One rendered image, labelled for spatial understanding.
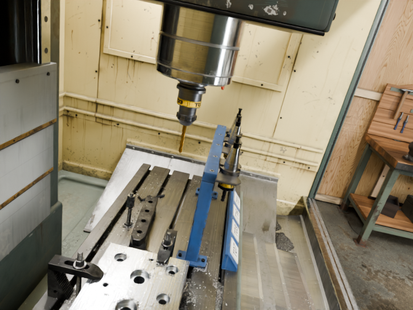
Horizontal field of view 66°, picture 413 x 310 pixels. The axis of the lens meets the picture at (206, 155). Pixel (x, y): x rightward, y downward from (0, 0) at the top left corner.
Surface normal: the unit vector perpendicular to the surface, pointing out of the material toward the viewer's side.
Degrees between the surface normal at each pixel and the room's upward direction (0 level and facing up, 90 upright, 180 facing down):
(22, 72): 91
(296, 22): 113
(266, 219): 24
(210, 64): 90
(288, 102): 89
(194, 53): 90
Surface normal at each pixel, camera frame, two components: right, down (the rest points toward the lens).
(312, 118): -0.11, 0.37
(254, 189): 0.13, -0.67
